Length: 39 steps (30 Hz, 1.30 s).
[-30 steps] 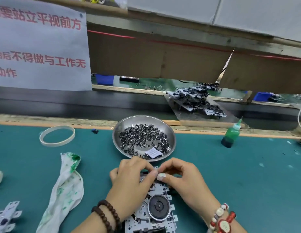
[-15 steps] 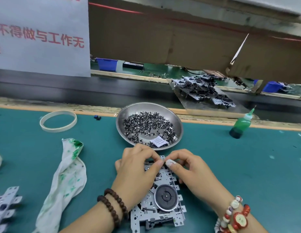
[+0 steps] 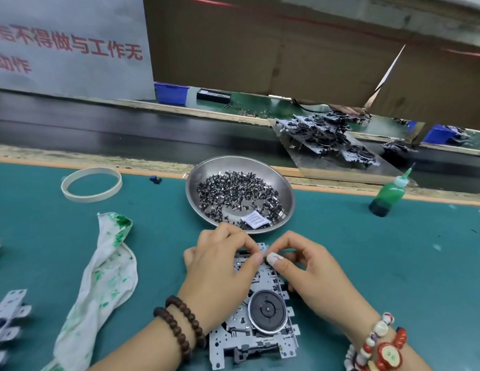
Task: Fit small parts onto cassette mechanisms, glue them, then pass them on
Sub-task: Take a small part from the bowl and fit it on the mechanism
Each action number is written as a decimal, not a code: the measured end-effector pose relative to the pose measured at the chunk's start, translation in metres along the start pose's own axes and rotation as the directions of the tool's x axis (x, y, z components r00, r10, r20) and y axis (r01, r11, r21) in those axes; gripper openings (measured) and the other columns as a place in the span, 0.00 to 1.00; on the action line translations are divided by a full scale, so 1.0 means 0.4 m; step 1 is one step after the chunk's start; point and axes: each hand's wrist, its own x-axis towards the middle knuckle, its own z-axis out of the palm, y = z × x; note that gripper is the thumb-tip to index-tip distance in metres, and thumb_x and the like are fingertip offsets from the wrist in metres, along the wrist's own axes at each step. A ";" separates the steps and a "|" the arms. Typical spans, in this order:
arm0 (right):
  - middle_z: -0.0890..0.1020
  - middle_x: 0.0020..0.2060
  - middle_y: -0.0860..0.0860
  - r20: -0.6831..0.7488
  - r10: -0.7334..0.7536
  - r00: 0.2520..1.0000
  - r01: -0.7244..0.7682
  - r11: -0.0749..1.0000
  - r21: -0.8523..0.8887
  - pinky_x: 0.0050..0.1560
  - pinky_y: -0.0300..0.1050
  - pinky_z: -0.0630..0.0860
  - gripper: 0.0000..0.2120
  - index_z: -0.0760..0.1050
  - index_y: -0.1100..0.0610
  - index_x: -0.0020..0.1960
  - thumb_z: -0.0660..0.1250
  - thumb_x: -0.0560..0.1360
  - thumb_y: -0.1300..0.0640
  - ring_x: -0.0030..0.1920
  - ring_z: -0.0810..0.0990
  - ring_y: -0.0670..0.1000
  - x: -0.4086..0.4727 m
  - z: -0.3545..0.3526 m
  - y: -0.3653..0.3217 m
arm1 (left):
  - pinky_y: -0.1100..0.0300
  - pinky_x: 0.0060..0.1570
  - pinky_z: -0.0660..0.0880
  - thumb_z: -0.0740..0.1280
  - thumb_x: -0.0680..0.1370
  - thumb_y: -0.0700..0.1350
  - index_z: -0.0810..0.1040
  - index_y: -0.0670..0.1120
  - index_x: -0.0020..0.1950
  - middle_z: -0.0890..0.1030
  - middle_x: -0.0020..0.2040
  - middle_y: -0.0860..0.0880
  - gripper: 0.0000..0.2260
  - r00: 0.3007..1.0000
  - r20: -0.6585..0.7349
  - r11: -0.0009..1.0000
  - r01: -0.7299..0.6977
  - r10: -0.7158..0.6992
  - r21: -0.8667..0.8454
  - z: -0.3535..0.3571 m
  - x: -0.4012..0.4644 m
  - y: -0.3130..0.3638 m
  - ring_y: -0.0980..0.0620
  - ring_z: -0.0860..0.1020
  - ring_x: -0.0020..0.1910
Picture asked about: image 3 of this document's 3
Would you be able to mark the person's right hand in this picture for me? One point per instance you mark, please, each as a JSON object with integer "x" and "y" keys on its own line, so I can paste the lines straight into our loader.
{"x": 317, "y": 278}

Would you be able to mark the black conveyor belt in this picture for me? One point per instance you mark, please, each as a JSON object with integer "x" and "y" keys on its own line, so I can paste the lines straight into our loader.
{"x": 108, "y": 123}

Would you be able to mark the black flat box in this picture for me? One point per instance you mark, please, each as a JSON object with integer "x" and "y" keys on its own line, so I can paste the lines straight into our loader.
{"x": 213, "y": 95}

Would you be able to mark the white green-stained cloth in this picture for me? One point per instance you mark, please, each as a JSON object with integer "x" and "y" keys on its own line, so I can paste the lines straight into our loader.
{"x": 101, "y": 289}

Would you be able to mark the finished mechanisms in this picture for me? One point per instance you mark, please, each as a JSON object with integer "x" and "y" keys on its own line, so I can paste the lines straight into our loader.
{"x": 321, "y": 135}

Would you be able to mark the green glue squeeze bottle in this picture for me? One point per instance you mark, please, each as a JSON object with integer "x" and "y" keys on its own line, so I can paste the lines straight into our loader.
{"x": 389, "y": 195}

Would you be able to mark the clear plastic sheet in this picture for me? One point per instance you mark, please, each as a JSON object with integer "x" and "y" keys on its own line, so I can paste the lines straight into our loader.
{"x": 325, "y": 167}

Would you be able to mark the metal mechanism chassis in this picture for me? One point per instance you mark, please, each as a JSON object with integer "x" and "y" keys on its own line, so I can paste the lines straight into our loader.
{"x": 259, "y": 313}
{"x": 6, "y": 324}

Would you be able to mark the round metal bowl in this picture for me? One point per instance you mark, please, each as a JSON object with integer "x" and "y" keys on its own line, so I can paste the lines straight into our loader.
{"x": 224, "y": 164}

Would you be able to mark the pile of small metal parts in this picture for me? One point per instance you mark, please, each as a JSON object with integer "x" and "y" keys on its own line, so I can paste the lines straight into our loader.
{"x": 240, "y": 197}

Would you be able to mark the brown cardboard panel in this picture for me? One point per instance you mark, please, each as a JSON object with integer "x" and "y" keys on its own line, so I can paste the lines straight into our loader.
{"x": 302, "y": 58}

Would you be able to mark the blue plastic bin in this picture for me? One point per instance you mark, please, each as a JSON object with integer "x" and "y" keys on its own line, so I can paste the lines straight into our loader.
{"x": 439, "y": 133}
{"x": 170, "y": 92}

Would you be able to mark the small blue cap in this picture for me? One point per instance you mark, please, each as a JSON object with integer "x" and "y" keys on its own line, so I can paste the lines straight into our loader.
{"x": 155, "y": 179}

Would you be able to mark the white paper sign red text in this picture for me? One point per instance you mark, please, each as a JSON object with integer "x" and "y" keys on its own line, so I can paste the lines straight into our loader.
{"x": 70, "y": 42}

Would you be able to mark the person's left hand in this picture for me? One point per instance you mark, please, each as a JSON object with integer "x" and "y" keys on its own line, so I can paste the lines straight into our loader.
{"x": 221, "y": 274}

